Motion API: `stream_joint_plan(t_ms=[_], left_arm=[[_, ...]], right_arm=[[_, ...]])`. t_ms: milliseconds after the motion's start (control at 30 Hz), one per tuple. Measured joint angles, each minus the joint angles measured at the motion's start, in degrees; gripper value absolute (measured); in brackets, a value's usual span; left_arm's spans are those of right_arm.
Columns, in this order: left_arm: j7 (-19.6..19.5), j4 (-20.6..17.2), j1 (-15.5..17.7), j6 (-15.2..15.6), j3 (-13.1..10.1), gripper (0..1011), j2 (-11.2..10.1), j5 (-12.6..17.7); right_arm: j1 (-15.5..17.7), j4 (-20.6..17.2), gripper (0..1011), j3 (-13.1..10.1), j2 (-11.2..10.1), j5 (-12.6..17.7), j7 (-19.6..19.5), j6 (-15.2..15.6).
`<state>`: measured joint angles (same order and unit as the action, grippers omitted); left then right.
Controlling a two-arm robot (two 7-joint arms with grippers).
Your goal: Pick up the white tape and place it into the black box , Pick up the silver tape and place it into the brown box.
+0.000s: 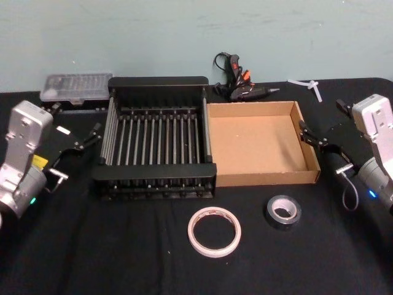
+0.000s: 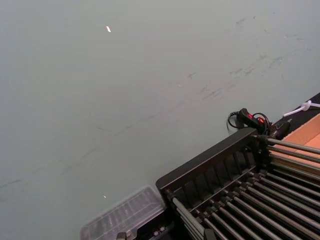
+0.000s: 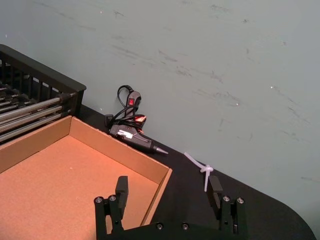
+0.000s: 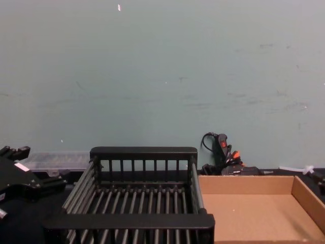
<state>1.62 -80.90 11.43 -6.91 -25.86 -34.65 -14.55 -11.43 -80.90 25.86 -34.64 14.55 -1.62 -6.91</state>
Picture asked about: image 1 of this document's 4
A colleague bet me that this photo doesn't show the black corded tool orange parts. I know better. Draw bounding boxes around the black corded tool orange parts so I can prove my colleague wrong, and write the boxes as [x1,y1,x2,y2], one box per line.
[211,52,281,103]

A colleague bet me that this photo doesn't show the black table cloth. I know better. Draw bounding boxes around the black table cloth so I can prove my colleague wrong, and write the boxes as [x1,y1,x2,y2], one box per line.
[0,76,393,295]

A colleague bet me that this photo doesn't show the black rack with steel bars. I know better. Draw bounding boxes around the black rack with steel bars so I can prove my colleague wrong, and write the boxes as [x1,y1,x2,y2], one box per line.
[91,76,217,202]

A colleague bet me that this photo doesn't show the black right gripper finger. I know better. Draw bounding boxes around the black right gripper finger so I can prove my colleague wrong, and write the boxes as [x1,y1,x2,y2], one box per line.
[335,98,354,118]
[298,120,330,149]

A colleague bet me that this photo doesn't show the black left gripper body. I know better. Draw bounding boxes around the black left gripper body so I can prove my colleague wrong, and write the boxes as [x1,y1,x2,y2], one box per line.
[32,122,85,185]

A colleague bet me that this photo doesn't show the left gripper dark cable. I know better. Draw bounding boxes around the left gripper dark cable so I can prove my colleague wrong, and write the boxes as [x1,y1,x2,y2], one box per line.
[44,167,69,193]

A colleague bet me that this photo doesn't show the shallow brown cardboard tray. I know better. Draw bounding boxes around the shallow brown cardboard tray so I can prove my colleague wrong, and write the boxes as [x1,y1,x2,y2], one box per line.
[206,100,322,187]

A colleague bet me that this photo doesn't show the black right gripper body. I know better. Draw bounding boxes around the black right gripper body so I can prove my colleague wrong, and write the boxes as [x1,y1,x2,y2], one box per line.
[324,120,370,175]

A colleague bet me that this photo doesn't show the right gripper dark cable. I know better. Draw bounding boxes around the right gripper dark cable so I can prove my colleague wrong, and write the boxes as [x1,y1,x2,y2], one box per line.
[336,163,360,211]

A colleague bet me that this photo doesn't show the white tape roll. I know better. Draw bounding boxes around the white tape roll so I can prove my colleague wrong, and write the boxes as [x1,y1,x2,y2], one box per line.
[187,206,242,258]

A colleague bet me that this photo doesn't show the plain pale wall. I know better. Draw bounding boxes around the plain pale wall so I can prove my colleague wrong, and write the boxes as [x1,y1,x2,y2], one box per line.
[0,0,393,93]

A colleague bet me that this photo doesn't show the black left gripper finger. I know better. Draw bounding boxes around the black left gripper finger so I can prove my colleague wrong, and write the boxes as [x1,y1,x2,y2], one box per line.
[74,122,103,152]
[42,103,63,116]

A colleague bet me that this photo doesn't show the clear plastic case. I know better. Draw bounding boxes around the clear plastic case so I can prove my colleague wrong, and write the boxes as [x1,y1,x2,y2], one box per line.
[39,73,114,113]

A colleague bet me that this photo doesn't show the white three-armed plastic piece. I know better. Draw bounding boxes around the white three-armed plastic piece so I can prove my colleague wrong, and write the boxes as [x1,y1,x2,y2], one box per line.
[287,79,324,103]

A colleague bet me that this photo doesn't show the gripper dark cable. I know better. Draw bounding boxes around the gripper dark cable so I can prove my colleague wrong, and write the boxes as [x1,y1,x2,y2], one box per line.
[336,163,360,211]
[44,167,69,193]

